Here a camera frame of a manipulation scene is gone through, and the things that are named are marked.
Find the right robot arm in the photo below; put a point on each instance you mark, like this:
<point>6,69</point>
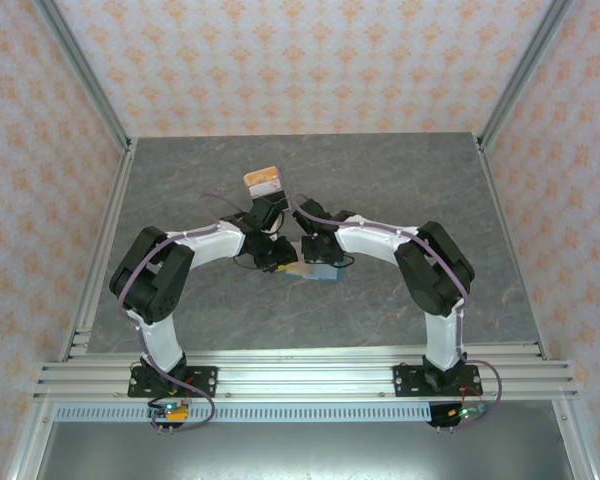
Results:
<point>430,280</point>

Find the aluminium corner post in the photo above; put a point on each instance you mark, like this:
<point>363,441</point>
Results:
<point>85,80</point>
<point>522,70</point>

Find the aluminium side rail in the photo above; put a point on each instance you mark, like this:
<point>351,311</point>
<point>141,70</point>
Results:
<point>115,200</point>
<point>505,225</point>

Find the left aluminium corner post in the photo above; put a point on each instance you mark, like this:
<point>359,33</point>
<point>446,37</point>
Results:
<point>85,80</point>

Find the right aluminium side rail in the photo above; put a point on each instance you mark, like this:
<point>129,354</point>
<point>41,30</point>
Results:
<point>505,225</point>

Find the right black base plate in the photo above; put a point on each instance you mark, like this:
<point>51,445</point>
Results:
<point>410,381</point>

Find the white pink card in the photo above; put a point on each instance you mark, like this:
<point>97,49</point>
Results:
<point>267,190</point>

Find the aluminium cross rail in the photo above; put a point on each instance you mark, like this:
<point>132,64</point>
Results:
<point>305,375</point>

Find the right power connector board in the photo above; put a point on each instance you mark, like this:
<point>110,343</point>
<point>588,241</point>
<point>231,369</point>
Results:
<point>467,412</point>

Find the teal card holder wallet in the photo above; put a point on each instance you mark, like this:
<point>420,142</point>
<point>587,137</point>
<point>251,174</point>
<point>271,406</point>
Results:
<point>327,274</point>

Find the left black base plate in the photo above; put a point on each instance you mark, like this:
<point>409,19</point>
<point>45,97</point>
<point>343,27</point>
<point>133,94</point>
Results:
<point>200,380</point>

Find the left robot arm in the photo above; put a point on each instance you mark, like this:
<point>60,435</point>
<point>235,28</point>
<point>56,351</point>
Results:
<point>155,280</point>

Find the left yellow power connector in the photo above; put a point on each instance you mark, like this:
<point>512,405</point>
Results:
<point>175,412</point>

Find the left aluminium side rail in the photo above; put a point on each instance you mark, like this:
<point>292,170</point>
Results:
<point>115,200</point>

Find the grey metal sheet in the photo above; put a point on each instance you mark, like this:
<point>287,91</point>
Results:
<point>300,450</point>

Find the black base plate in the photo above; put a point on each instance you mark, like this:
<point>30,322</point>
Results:
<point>410,381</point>
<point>200,380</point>

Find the right aluminium corner post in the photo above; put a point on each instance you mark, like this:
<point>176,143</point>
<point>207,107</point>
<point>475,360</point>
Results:
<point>522,70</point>

